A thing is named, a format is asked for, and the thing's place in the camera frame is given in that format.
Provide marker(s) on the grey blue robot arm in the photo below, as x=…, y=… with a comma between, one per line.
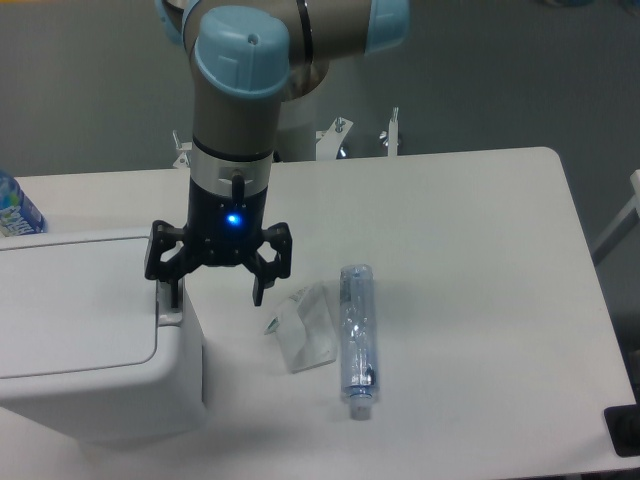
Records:
x=241, y=54

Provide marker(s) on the blue labelled water bottle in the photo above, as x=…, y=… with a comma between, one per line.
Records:
x=19, y=215

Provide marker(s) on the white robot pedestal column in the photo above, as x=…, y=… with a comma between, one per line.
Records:
x=301, y=94

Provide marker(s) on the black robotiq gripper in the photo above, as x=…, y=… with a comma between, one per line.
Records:
x=218, y=232

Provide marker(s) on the white plastic trash can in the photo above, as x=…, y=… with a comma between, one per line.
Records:
x=92, y=349

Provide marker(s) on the empty clear plastic bottle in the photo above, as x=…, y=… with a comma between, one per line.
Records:
x=358, y=340

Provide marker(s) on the black clamp at table edge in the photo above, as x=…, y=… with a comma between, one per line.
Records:
x=623, y=426

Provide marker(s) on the white metal base frame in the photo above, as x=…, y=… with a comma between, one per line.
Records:
x=332, y=143

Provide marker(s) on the white frame at right edge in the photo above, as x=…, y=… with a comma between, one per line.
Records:
x=620, y=226

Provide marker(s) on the crumpled white plastic wrapper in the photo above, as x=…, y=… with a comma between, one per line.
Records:
x=304, y=329

